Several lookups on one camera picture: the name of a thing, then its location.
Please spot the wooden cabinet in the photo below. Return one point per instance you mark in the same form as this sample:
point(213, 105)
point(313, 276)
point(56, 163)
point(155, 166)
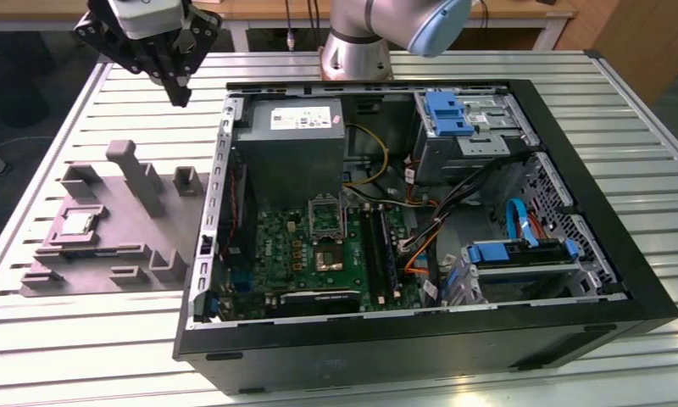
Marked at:
point(644, 38)

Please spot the metal disk bay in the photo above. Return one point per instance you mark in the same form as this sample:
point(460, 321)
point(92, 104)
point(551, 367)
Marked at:
point(520, 269)

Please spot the metal drive cage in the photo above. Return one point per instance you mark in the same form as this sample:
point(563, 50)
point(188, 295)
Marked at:
point(480, 148)

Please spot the black graphics card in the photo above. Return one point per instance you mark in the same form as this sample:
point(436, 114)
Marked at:
point(319, 299)

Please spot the black office chair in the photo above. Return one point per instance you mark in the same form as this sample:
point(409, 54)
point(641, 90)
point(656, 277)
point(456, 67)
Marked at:
point(16, 76)

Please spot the wooden desk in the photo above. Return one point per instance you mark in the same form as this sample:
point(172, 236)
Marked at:
point(23, 12)

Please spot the green motherboard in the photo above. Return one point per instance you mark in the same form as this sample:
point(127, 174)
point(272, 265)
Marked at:
point(283, 237)

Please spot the grey power supply unit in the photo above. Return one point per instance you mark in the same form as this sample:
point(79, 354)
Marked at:
point(293, 161)

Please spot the blue carrier with disk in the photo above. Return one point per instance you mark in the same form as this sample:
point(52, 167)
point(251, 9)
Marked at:
point(489, 253)

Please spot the black PC case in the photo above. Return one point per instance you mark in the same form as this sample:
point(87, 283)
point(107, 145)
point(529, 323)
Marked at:
point(373, 356)

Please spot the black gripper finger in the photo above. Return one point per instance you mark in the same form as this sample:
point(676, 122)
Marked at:
point(200, 38)
point(107, 44)

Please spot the black RAM slot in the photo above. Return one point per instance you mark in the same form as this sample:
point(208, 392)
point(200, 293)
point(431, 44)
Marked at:
point(387, 250)
point(369, 254)

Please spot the grey parts rack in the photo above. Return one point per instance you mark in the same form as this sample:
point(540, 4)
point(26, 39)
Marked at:
point(130, 220)

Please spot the CPU socket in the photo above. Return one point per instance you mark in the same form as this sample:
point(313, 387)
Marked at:
point(331, 258)

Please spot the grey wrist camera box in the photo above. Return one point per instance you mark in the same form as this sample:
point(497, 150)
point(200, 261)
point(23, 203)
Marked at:
point(147, 19)

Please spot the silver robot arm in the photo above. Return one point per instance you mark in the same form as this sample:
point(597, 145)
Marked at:
point(353, 46)

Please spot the silver CPU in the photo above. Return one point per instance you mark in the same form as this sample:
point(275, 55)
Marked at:
point(79, 222)

